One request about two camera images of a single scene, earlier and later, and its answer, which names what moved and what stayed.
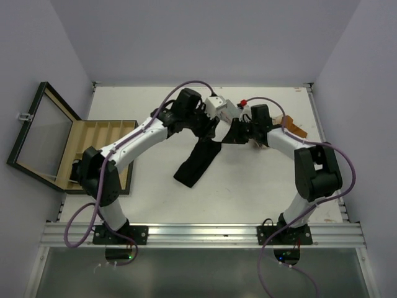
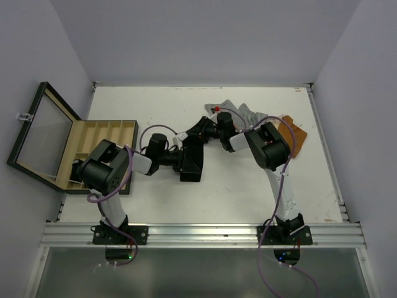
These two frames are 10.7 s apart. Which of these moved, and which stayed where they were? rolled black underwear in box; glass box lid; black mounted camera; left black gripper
Moved: left black gripper
Stayed: rolled black underwear in box; black mounted camera; glass box lid
